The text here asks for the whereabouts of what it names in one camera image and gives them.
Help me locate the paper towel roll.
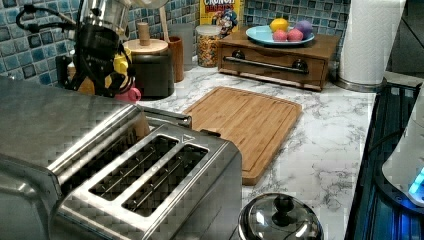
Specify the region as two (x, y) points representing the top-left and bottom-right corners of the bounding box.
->
(334, 0), (406, 93)

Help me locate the brown wooden utensil cup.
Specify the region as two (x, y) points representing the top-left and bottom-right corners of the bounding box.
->
(168, 36), (184, 82)

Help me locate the pink toy fruit right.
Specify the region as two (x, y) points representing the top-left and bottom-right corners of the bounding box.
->
(287, 28), (303, 42)

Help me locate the glass jar of cereal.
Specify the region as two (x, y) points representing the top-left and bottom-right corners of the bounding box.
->
(196, 25), (220, 67)

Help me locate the light blue plate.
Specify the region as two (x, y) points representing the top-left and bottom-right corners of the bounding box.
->
(245, 26), (315, 46)

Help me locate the black canister with wooden lid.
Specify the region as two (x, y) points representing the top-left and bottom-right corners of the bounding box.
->
(124, 22), (174, 100)

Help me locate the purple toy fruit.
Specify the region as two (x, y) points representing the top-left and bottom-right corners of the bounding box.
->
(294, 20), (313, 39)

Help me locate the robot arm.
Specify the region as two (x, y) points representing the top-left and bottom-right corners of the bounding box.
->
(16, 0), (169, 97)

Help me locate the pink toy fruit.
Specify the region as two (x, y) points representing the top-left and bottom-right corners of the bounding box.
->
(287, 28), (303, 42)
(272, 30), (288, 42)

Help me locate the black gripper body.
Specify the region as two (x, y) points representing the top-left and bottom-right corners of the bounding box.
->
(70, 24), (133, 97)

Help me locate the pink silicone object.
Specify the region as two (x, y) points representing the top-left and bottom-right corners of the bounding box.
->
(115, 87), (141, 103)

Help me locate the stainless steel two-slot toaster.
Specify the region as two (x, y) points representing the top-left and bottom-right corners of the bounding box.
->
(59, 124), (242, 240)

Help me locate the yellow toy lemon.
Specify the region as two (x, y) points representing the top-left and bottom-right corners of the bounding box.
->
(269, 18), (289, 32)

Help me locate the bamboo cutting board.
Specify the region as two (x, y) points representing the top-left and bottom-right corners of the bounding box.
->
(184, 87), (302, 186)

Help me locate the wooden drawer box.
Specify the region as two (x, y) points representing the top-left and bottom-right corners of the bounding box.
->
(217, 28), (340, 91)

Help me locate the frosted grey container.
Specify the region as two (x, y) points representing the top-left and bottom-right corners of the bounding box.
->
(169, 23), (194, 71)

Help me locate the pink toy fruit left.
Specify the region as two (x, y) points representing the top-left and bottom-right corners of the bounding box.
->
(272, 30), (288, 42)

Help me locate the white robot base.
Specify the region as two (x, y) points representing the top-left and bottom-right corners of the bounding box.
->
(382, 86), (424, 207)

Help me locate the glass pot lid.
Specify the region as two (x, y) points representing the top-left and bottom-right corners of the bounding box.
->
(238, 193), (324, 240)

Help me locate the cereal box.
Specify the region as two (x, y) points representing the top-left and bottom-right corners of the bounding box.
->
(199, 0), (244, 36)

